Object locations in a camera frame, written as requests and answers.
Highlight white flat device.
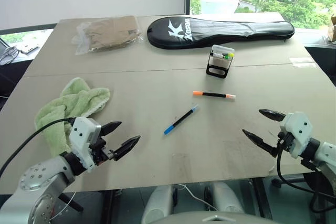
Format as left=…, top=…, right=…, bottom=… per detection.
left=20, top=44, right=40, bottom=55

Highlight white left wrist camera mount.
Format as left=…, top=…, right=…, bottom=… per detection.
left=68, top=116, right=102, bottom=174

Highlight clear tape strip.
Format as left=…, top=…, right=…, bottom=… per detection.
left=289, top=57, right=316, bottom=68

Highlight black table leg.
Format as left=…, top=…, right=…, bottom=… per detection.
left=99, top=189, right=117, bottom=224
left=251, top=178, right=274, bottom=220

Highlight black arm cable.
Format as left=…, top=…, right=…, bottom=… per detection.
left=276, top=134, right=336, bottom=213
left=0, top=118, right=76, bottom=176

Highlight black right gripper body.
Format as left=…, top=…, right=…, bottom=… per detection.
left=275, top=131, right=295, bottom=157

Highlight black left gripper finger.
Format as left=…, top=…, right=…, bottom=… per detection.
left=113, top=135, right=142, bottom=162
left=101, top=121, right=123, bottom=138

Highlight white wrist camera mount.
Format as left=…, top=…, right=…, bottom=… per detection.
left=68, top=116, right=102, bottom=174
left=278, top=111, right=314, bottom=160

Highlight clear pen box black stand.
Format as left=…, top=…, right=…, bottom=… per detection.
left=205, top=45, right=235, bottom=79

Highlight black pen orange caps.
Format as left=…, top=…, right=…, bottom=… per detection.
left=192, top=90, right=237, bottom=102

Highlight green terry towel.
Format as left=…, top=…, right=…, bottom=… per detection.
left=34, top=77, right=111, bottom=158

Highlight grey cable bundle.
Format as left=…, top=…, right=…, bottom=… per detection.
left=0, top=46, right=19, bottom=67

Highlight silver rounded robot leg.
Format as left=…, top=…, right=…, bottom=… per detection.
left=209, top=181, right=246, bottom=215
left=141, top=184, right=176, bottom=224

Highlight black pen blue caps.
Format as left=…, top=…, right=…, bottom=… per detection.
left=163, top=104, right=201, bottom=136

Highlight clear bag with brown cardboard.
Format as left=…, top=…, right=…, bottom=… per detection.
left=71, top=15, right=145, bottom=56

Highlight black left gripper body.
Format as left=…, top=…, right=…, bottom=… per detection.
left=90, top=135, right=117, bottom=167

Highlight thin white wire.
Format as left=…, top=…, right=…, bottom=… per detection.
left=173, top=183, right=219, bottom=212

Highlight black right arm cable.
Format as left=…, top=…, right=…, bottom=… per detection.
left=276, top=134, right=336, bottom=213

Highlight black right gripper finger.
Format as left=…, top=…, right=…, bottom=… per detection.
left=241, top=129, right=279, bottom=159
left=258, top=108, right=287, bottom=123

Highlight black racket cover white logo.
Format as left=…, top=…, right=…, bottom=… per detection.
left=146, top=16, right=296, bottom=50

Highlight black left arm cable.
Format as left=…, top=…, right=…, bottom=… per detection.
left=0, top=118, right=76, bottom=176

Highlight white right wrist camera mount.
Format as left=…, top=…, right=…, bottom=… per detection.
left=278, top=111, right=314, bottom=160

